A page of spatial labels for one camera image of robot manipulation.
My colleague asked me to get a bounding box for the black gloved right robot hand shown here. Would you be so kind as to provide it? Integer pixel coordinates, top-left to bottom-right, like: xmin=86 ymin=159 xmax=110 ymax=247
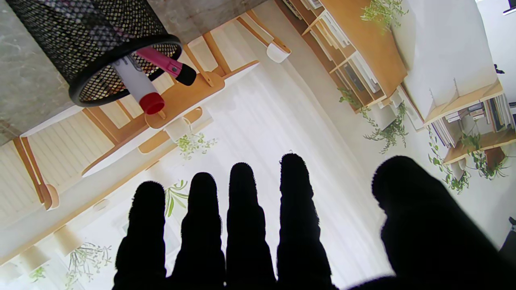
xmin=112 ymin=152 xmax=516 ymax=290

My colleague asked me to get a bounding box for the pink whiteboard marker black cap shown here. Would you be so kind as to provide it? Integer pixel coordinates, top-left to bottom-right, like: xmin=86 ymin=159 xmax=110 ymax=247
xmin=135 ymin=46 xmax=198 ymax=87

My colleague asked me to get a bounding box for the white marker red cap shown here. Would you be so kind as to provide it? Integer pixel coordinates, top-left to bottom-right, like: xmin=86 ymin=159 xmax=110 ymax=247
xmin=113 ymin=56 xmax=166 ymax=116

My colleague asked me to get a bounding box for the black mesh pen cup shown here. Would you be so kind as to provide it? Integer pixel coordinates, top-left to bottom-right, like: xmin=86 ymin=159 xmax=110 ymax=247
xmin=6 ymin=0 xmax=183 ymax=108

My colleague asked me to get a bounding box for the printed room scene backdrop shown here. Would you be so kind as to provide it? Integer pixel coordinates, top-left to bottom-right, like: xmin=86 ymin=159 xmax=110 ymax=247
xmin=0 ymin=0 xmax=516 ymax=290

